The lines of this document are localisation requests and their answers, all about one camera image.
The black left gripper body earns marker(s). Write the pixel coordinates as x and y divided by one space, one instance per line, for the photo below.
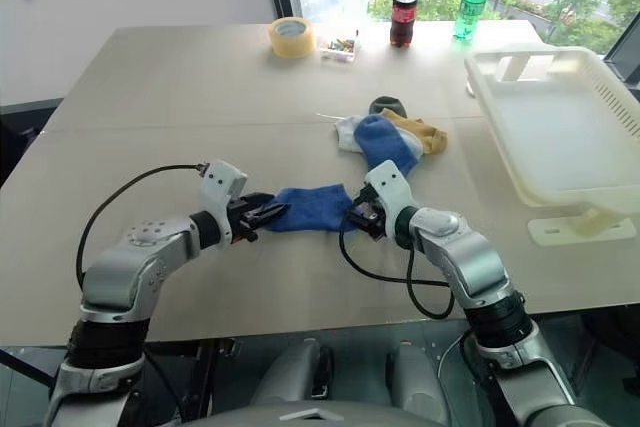
244 219

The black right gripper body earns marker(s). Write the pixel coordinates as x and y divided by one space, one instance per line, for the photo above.
378 222

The blue terry sock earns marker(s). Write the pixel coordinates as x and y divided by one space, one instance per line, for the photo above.
385 142
310 207

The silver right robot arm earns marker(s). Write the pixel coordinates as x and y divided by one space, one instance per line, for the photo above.
470 257

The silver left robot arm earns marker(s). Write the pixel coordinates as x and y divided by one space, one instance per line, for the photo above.
130 257

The white sock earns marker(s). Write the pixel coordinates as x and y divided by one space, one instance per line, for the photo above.
345 134

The mustard yellow sock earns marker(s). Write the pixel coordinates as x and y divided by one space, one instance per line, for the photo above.
425 132

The dark grey sock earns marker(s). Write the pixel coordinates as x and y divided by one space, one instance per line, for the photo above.
387 103

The white plastic basket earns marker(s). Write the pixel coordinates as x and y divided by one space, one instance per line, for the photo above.
545 137

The white basket support stand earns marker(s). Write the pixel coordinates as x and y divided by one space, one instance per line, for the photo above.
575 229

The thin white plastic tie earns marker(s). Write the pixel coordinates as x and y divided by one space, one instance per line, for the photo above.
327 116

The clear box of coloured clips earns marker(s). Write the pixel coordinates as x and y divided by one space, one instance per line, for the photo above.
340 49

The yellow packing tape roll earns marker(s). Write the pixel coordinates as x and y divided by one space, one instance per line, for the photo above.
280 39

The grey robot leg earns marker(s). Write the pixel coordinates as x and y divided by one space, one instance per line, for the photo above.
295 377
417 382

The cola bottle with red cap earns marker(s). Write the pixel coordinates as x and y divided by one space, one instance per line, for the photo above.
402 22

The dark grey robot torso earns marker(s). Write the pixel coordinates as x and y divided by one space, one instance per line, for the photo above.
320 414

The green bottle with yellow cap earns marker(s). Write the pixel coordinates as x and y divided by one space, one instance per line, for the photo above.
469 12

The dark monitor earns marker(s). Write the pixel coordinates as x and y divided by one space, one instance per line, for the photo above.
625 57

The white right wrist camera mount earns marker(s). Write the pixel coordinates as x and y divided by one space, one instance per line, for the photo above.
392 187

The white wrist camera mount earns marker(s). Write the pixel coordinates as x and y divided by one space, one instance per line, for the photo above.
220 184
392 187

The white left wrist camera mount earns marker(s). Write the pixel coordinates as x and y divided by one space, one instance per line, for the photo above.
220 184

